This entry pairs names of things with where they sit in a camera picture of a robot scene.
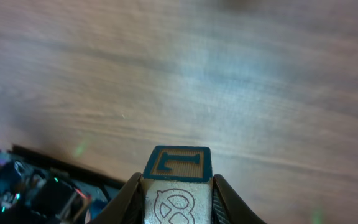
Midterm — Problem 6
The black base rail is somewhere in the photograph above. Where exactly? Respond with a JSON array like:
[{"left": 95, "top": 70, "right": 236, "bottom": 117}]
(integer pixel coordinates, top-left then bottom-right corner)
[{"left": 11, "top": 145, "right": 125, "bottom": 189}]

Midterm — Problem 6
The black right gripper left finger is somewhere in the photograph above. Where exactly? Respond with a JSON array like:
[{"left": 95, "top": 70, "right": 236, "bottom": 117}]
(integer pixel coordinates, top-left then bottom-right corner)
[{"left": 88, "top": 172, "right": 144, "bottom": 224}]

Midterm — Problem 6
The blue L wooden block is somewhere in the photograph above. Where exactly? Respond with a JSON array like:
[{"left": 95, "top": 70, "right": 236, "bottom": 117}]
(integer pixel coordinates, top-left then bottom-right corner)
[{"left": 141, "top": 146, "right": 213, "bottom": 224}]

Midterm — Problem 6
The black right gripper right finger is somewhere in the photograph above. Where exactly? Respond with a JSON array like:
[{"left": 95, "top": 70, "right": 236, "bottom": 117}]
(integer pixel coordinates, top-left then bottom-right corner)
[{"left": 211, "top": 174, "right": 266, "bottom": 224}]

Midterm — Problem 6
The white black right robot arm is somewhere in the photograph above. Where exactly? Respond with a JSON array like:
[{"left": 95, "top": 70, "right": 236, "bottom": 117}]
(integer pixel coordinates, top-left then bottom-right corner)
[{"left": 0, "top": 146, "right": 260, "bottom": 224}]

